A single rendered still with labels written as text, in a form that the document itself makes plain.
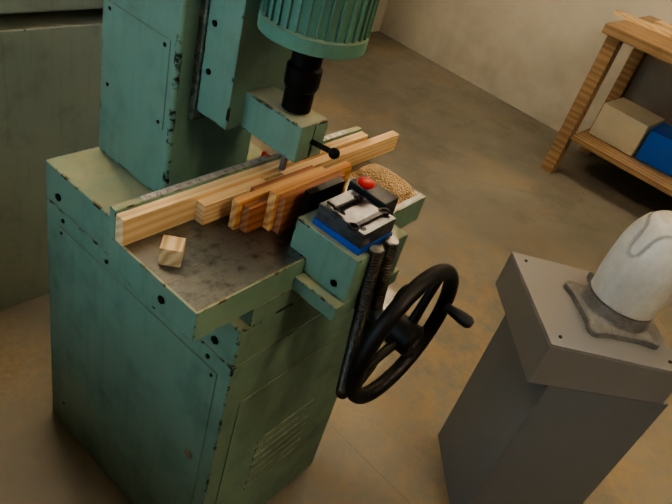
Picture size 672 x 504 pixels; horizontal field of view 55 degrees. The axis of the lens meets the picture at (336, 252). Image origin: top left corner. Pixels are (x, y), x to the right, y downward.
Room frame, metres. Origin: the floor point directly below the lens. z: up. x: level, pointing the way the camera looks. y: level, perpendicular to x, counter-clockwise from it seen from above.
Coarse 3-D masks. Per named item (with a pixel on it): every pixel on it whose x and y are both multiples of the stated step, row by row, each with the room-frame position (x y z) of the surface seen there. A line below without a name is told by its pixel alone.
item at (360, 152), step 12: (360, 144) 1.22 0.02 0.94; (372, 144) 1.23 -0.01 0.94; (384, 144) 1.28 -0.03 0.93; (324, 156) 1.12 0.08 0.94; (348, 156) 1.17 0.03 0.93; (360, 156) 1.20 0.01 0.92; (372, 156) 1.25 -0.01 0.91; (288, 168) 1.03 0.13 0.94; (300, 168) 1.05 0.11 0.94; (252, 180) 0.96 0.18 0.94; (228, 192) 0.90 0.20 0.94; (240, 192) 0.91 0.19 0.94; (204, 204) 0.84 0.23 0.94; (216, 204) 0.86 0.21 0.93; (228, 204) 0.89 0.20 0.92; (204, 216) 0.84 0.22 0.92; (216, 216) 0.87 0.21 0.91
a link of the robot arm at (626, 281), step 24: (648, 216) 1.26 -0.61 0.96; (624, 240) 1.24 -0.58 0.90; (648, 240) 1.20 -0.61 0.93; (600, 264) 1.26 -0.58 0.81; (624, 264) 1.20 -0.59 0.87; (648, 264) 1.17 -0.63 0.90; (600, 288) 1.21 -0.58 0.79; (624, 288) 1.17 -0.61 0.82; (648, 288) 1.16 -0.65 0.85; (624, 312) 1.16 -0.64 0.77; (648, 312) 1.16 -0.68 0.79
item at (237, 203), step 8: (320, 168) 1.04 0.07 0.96; (296, 176) 0.99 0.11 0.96; (304, 176) 0.99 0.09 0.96; (272, 184) 0.94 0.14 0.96; (280, 184) 0.95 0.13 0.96; (256, 192) 0.90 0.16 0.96; (264, 192) 0.91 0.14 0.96; (232, 200) 0.86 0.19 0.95; (240, 200) 0.86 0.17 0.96; (248, 200) 0.87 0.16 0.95; (232, 208) 0.86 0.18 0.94; (240, 208) 0.86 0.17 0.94; (232, 216) 0.86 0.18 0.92; (240, 216) 0.86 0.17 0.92; (232, 224) 0.86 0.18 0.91
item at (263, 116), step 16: (256, 96) 1.01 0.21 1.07; (272, 96) 1.03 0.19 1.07; (256, 112) 1.00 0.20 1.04; (272, 112) 0.99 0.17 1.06; (288, 112) 0.99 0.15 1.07; (256, 128) 1.00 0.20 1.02; (272, 128) 0.98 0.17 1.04; (288, 128) 0.96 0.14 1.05; (304, 128) 0.96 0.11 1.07; (320, 128) 0.99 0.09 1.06; (272, 144) 0.98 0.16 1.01; (288, 144) 0.96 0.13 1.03; (304, 144) 0.96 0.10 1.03
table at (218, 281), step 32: (416, 192) 1.16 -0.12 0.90; (192, 224) 0.84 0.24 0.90; (224, 224) 0.86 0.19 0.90; (128, 256) 0.72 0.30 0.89; (192, 256) 0.76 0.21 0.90; (224, 256) 0.78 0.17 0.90; (256, 256) 0.81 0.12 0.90; (288, 256) 0.83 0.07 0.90; (160, 288) 0.68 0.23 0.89; (192, 288) 0.69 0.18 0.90; (224, 288) 0.71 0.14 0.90; (256, 288) 0.75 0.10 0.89; (288, 288) 0.82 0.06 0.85; (320, 288) 0.81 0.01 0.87; (192, 320) 0.65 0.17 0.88; (224, 320) 0.69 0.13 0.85
